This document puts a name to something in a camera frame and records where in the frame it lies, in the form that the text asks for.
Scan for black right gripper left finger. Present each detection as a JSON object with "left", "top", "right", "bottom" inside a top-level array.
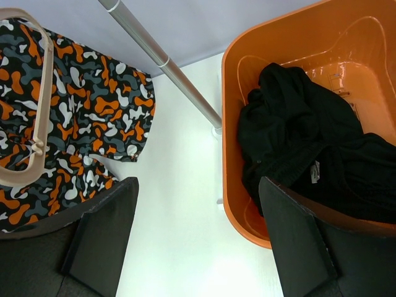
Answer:
[{"left": 1, "top": 177, "right": 139, "bottom": 296}]

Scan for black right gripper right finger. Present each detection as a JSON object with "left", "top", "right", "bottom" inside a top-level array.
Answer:
[{"left": 259, "top": 178, "right": 395, "bottom": 296}]

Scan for wooden hanger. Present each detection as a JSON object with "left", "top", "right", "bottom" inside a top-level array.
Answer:
[{"left": 1, "top": 7, "right": 54, "bottom": 187}]

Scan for black shorts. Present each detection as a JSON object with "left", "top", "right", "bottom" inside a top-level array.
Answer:
[{"left": 238, "top": 63, "right": 395, "bottom": 224}]

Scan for orange camouflage shorts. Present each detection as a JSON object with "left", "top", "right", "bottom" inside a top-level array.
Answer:
[{"left": 1, "top": 18, "right": 155, "bottom": 233}]

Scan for orange plastic basket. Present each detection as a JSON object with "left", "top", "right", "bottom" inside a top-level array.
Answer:
[{"left": 222, "top": 1, "right": 395, "bottom": 249}]

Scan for silver clothes rack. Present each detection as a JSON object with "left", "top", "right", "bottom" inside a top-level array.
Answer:
[{"left": 98, "top": 0, "right": 222, "bottom": 146}]

